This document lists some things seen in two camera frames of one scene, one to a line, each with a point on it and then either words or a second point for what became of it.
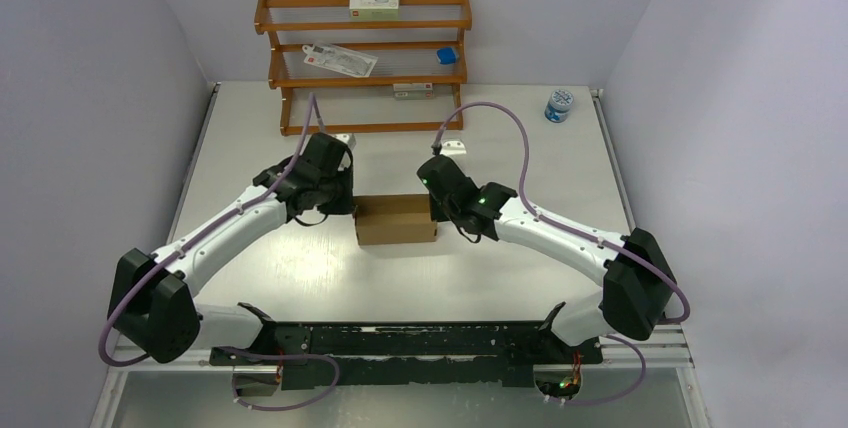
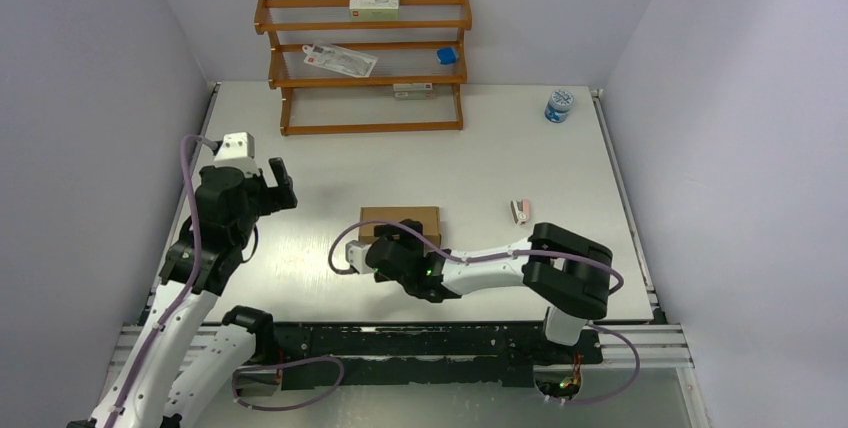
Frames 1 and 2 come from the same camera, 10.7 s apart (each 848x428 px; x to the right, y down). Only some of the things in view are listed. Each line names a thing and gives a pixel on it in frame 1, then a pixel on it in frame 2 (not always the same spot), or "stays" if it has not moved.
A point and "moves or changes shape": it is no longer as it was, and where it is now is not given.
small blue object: (446, 56) stays
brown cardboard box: (394, 219) moves or changes shape
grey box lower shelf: (413, 91) stays
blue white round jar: (559, 106) stays
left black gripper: (345, 205) to (274, 197)
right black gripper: (438, 215) to (410, 233)
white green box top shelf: (373, 6) stays
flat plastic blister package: (342, 60) stays
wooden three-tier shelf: (367, 65) stays
